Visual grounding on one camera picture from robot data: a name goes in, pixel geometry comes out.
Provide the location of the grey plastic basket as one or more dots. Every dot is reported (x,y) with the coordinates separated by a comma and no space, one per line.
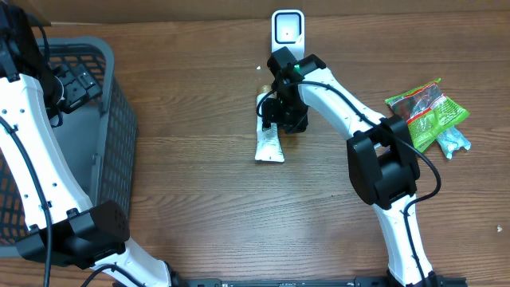
(111,139)

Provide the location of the white tube gold cap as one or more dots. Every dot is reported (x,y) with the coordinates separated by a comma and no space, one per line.
(268,143)

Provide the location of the teal tissue packet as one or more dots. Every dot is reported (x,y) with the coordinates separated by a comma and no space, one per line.
(452,140)

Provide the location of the black table edge rail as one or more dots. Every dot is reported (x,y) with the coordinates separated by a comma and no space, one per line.
(383,281)

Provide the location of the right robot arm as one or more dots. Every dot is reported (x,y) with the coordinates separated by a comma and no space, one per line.
(382,162)

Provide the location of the white barcode scanner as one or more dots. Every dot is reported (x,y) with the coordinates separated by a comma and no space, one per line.
(288,30)

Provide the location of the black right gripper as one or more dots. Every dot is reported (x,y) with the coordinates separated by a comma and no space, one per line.
(296,123)

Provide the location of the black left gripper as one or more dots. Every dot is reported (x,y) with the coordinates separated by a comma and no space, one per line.
(82,87)

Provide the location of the green snack bag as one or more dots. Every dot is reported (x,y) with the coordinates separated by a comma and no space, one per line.
(427,112)

